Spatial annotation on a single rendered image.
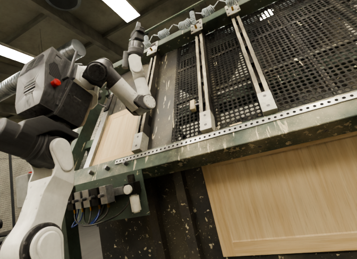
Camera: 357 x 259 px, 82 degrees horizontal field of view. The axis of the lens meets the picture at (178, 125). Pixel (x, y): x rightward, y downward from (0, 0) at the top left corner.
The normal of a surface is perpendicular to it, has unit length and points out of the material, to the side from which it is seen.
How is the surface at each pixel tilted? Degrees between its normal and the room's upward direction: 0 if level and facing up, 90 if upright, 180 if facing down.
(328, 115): 58
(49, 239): 90
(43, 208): 90
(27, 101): 82
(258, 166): 90
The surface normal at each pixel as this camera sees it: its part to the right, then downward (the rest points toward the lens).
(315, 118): -0.46, -0.59
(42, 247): 0.89, -0.29
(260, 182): -0.41, -0.10
